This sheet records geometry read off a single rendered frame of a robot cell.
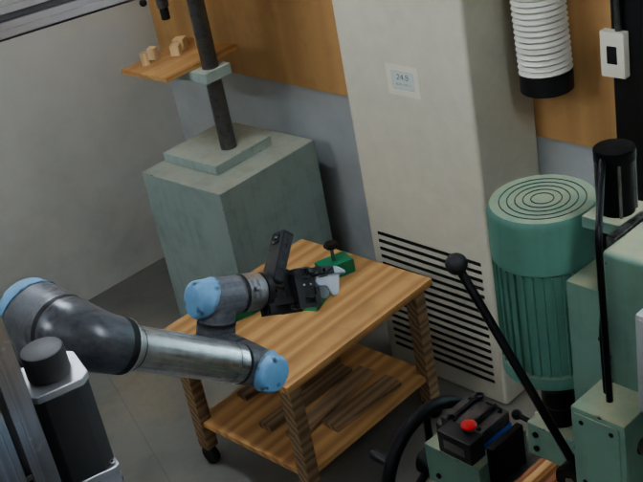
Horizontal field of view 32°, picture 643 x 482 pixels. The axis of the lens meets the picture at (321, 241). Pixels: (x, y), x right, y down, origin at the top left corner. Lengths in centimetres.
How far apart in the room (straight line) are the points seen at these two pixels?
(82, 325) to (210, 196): 215
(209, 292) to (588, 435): 78
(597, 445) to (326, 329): 177
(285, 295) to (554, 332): 63
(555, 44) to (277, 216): 136
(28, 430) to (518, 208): 80
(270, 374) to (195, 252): 216
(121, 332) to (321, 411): 180
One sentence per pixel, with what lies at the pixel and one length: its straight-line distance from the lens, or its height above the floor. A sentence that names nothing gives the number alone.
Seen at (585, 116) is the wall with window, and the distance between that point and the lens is 340.
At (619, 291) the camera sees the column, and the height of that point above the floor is 146.
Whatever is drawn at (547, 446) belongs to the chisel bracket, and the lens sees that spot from 201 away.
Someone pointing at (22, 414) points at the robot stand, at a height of 157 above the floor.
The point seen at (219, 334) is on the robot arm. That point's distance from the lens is 213.
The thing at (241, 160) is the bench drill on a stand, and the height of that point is 71.
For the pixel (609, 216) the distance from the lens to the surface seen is 167.
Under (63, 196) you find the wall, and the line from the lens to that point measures 473.
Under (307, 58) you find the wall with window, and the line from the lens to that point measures 414.
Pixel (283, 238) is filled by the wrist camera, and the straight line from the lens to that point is 222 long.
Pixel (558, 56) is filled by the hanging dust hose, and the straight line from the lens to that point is 320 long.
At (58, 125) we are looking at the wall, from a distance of 466.
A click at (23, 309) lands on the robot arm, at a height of 145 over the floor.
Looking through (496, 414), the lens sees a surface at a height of 100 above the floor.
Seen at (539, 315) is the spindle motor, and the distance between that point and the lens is 178.
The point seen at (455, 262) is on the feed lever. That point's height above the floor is 145.
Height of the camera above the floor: 232
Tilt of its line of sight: 28 degrees down
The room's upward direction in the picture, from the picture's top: 11 degrees counter-clockwise
